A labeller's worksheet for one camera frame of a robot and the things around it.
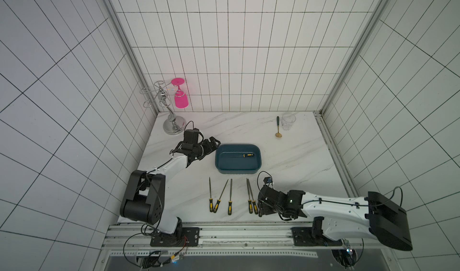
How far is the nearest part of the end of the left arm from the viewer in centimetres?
70

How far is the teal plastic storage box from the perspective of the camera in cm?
93

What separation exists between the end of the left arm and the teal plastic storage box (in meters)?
0.10
